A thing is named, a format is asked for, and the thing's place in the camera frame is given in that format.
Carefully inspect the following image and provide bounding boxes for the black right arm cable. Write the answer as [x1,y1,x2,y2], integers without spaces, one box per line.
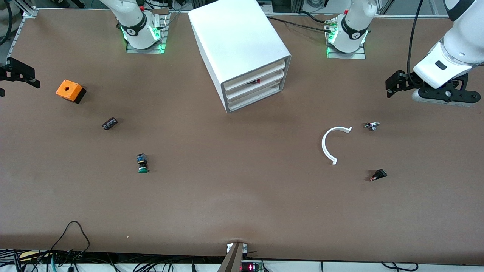
[0,0,14,45]

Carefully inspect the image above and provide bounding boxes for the yellow cable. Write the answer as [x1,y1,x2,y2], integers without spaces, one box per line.
[19,250,51,261]

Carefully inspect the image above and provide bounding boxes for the red LED display module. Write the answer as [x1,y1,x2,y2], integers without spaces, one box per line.
[241,260,264,272]

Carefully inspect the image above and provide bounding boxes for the thin black cable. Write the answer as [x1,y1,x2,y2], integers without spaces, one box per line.
[381,261,419,271]

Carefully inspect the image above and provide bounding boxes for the brown post with bracket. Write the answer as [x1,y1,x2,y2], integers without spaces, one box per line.
[217,242,248,272]

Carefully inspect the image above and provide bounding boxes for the aluminium table edge rail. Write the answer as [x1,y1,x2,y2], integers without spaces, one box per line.
[265,12,450,19]

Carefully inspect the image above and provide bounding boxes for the black cable behind cabinet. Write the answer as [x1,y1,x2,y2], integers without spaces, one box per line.
[267,11,335,34]

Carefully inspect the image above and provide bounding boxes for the black looped cable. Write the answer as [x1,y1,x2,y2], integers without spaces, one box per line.
[49,221,91,261]

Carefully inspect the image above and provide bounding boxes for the orange button box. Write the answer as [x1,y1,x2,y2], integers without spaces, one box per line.
[56,79,87,104]

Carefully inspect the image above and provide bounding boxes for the white curved plastic arc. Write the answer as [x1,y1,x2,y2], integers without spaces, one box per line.
[321,126,353,165]

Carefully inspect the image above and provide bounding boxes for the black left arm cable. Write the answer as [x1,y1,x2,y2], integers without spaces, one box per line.
[406,0,425,88]

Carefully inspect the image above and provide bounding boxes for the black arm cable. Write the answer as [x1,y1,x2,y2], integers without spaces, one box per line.
[0,0,14,45]
[406,0,425,88]

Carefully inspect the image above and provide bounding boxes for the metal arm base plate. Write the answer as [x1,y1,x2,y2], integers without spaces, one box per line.
[326,15,366,60]
[126,13,171,54]

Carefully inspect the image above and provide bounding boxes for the green push button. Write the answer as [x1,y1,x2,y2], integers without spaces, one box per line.
[137,153,150,174]

